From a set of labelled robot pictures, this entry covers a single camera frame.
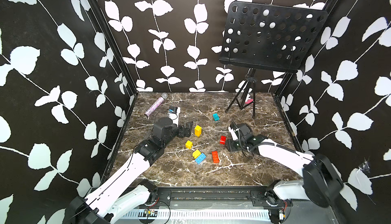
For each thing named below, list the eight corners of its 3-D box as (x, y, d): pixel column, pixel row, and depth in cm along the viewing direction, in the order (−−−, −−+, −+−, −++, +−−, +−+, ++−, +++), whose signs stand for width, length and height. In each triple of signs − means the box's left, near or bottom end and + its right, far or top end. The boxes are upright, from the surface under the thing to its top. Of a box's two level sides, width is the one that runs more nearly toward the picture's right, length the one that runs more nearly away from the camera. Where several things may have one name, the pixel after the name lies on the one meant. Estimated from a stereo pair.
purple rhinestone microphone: (146, 115, 108) (144, 112, 106) (164, 95, 121) (163, 92, 119) (150, 117, 107) (149, 114, 105) (168, 96, 120) (167, 94, 118)
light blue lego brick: (195, 161, 88) (195, 160, 86) (202, 153, 91) (203, 152, 89) (199, 165, 86) (199, 164, 85) (207, 157, 89) (207, 156, 88)
